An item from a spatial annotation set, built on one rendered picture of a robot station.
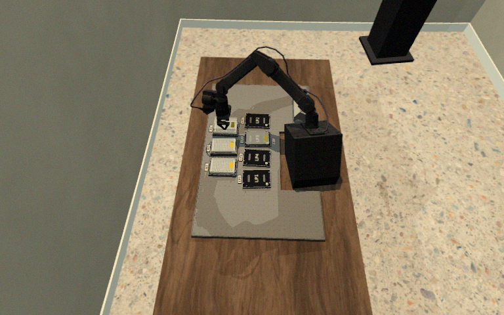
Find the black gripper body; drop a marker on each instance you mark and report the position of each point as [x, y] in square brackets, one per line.
[226, 115]

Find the beige control panel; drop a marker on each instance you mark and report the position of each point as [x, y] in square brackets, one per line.
[298, 114]

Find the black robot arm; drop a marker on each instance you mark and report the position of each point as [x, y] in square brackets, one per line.
[213, 99]

